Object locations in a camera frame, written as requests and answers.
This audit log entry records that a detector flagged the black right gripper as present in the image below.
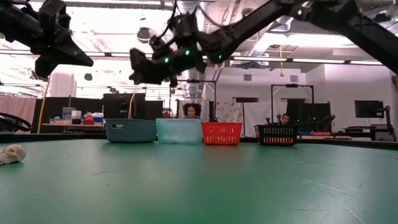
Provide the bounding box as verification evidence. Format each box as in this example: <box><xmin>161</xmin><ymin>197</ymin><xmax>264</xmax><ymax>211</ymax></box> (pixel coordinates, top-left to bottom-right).
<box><xmin>129</xmin><ymin>46</ymin><xmax>208</xmax><ymax>85</ymax></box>

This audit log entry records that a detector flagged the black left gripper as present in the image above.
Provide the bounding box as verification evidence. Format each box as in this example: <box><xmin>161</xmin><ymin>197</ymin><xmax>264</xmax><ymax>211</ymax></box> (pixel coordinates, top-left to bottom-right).
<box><xmin>30</xmin><ymin>0</ymin><xmax>95</xmax><ymax>78</ymax></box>

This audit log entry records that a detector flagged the beige plastic skull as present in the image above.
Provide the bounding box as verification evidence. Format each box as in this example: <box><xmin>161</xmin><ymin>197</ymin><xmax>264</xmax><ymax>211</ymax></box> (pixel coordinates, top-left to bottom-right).
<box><xmin>0</xmin><ymin>144</ymin><xmax>27</xmax><ymax>166</ymax></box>

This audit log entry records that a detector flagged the grey-blue plastic bin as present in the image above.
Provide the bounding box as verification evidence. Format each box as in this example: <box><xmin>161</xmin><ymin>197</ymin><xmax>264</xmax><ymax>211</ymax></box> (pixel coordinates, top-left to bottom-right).
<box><xmin>104</xmin><ymin>118</ymin><xmax>157</xmax><ymax>144</ymax></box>

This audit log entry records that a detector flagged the pink curtain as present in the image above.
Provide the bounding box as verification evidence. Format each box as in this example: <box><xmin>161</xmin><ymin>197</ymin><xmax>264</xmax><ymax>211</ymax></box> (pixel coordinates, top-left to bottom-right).
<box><xmin>0</xmin><ymin>95</ymin><xmax>37</xmax><ymax>135</ymax></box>

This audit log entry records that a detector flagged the teal translucent plastic bin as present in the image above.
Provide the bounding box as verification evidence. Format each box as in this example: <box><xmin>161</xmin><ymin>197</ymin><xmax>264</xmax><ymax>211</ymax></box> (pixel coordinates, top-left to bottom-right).
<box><xmin>155</xmin><ymin>118</ymin><xmax>203</xmax><ymax>145</ymax></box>

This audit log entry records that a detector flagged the red slotted plastic basket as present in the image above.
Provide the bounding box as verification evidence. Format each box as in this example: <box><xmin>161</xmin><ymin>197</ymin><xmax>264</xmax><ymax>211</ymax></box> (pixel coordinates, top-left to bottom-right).
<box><xmin>200</xmin><ymin>121</ymin><xmax>243</xmax><ymax>146</ymax></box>

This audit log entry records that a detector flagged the white curtain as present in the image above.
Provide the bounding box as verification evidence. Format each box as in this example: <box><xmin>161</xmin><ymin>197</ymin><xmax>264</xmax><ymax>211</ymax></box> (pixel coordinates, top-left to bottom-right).
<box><xmin>217</xmin><ymin>101</ymin><xmax>289</xmax><ymax>138</ymax></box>

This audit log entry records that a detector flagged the black slotted plastic basket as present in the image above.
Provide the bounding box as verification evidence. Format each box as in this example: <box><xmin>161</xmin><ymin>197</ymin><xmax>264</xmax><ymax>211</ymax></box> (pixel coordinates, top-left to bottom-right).
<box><xmin>257</xmin><ymin>124</ymin><xmax>299</xmax><ymax>147</ymax></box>

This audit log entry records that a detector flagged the long ceiling light strip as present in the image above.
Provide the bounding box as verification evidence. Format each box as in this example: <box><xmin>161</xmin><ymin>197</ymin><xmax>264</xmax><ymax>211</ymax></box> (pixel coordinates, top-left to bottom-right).
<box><xmin>0</xmin><ymin>49</ymin><xmax>384</xmax><ymax>66</ymax></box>

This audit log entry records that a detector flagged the black monitor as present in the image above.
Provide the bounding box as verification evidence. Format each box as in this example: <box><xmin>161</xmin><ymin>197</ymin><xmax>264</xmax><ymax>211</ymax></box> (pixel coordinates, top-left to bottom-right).
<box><xmin>354</xmin><ymin>100</ymin><xmax>386</xmax><ymax>119</ymax></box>

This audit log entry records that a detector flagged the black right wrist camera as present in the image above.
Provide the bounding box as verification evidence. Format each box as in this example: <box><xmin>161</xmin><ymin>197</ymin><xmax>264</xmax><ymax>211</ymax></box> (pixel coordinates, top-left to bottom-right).
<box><xmin>149</xmin><ymin>34</ymin><xmax>174</xmax><ymax>55</ymax></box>

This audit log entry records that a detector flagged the black ceiling dome camera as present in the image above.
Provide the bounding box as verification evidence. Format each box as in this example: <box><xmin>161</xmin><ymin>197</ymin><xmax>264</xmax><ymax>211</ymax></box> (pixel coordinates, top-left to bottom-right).
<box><xmin>136</xmin><ymin>27</ymin><xmax>152</xmax><ymax>44</ymax></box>

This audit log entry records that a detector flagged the yellow cable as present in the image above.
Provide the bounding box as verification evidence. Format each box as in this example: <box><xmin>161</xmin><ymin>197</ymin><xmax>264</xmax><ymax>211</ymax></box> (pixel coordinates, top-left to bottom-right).
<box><xmin>36</xmin><ymin>74</ymin><xmax>52</xmax><ymax>134</ymax></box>

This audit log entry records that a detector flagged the black frame stand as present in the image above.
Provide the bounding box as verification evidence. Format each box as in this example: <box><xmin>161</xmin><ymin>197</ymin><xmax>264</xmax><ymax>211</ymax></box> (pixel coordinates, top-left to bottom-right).
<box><xmin>270</xmin><ymin>83</ymin><xmax>315</xmax><ymax>125</ymax></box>
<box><xmin>169</xmin><ymin>79</ymin><xmax>218</xmax><ymax>123</ymax></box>

